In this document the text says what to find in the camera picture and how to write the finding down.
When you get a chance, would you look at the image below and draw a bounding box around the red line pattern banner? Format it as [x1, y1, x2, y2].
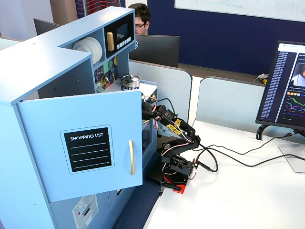
[75, 0, 120, 15]

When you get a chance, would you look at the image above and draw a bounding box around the light blue toy kitchen cabinet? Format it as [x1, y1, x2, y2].
[0, 6, 159, 229]

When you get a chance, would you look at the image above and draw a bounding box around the white whiteboard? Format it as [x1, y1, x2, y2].
[174, 0, 305, 22]

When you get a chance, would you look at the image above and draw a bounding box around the silver toy pot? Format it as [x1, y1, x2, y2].
[121, 80, 142, 89]

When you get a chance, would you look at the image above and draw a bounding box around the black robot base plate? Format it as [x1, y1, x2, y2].
[145, 164, 191, 189]

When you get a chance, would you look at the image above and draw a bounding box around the dark haired person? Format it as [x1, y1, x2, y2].
[128, 3, 151, 36]

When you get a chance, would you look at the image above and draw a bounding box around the red table clamp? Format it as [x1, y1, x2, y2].
[161, 180, 188, 195]

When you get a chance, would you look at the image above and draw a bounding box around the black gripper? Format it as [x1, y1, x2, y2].
[142, 101, 160, 120]

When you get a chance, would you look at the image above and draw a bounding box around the blue shopping list cabinet door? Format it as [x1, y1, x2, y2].
[16, 89, 143, 203]

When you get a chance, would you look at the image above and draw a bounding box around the grey desk divider panel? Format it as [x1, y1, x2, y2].
[129, 59, 193, 132]
[195, 76, 269, 131]

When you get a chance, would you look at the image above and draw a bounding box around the lit computer monitor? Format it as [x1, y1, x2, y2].
[255, 40, 305, 131]

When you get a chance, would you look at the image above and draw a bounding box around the black cable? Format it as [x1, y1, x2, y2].
[197, 146, 305, 173]
[197, 130, 302, 173]

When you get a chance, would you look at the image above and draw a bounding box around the silver pot lid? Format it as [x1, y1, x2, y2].
[121, 74, 143, 84]

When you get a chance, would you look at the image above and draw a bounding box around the silver monitor stand base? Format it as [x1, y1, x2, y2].
[278, 144, 305, 174]

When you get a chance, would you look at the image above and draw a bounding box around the white toy plate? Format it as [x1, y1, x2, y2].
[72, 39, 94, 63]
[82, 37, 101, 64]
[90, 37, 103, 63]

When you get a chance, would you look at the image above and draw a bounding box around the black toy microwave door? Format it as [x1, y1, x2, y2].
[104, 13, 135, 60]

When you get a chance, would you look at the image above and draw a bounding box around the wide black monitor back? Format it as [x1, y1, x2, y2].
[129, 35, 180, 68]

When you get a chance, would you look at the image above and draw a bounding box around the gold microwave handle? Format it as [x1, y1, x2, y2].
[106, 32, 114, 52]

